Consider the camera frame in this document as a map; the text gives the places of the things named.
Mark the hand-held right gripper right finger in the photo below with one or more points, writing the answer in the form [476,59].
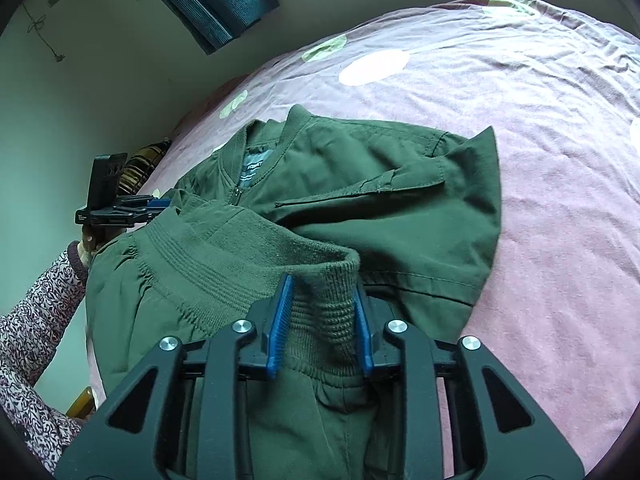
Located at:
[363,332]

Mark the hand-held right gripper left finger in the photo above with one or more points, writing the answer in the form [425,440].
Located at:
[280,330]

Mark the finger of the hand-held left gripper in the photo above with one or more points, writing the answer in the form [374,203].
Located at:
[160,203]

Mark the dark green bomber jacket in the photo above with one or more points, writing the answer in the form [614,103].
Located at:
[400,200]

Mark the person's left forearm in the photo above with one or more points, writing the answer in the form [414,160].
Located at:
[35,320]

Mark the person's left hand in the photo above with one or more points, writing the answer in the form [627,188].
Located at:
[91,247]

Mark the striped brown pillow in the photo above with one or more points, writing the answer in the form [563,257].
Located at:
[145,160]

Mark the yellow object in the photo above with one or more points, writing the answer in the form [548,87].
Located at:
[81,404]

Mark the purple polka dot bed sheet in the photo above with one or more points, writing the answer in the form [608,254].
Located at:
[500,85]

